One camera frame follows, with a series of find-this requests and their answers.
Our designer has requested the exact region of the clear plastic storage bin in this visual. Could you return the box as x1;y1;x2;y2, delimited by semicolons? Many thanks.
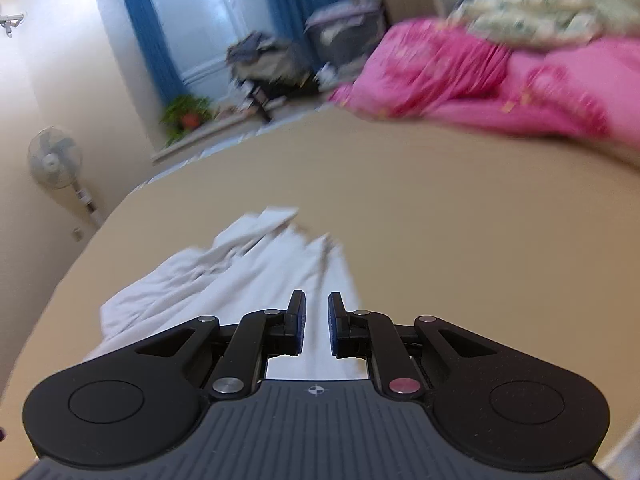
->
305;0;386;67

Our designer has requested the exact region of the wall socket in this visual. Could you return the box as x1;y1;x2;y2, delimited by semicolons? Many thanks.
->
72;228;84;242

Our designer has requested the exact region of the window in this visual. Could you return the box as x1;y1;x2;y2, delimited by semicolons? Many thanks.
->
152;0;276;100

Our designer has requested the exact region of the beige bed mattress cover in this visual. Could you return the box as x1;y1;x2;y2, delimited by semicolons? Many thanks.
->
1;107;639;479

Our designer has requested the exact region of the pink quilt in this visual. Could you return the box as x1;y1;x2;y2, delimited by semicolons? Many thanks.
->
330;18;639;150

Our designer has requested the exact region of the floral cream blanket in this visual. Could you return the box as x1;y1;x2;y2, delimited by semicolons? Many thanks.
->
448;0;639;51

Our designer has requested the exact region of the potted green plant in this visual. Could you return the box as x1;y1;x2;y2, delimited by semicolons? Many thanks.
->
160;94;215;148

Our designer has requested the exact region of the white standing fan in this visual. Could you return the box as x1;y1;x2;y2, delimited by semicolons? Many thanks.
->
27;126;103;228

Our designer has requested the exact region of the left blue curtain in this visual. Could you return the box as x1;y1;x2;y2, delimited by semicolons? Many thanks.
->
124;0;188;107

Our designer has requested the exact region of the white shirt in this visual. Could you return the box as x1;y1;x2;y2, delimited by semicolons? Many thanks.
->
89;207;368;380

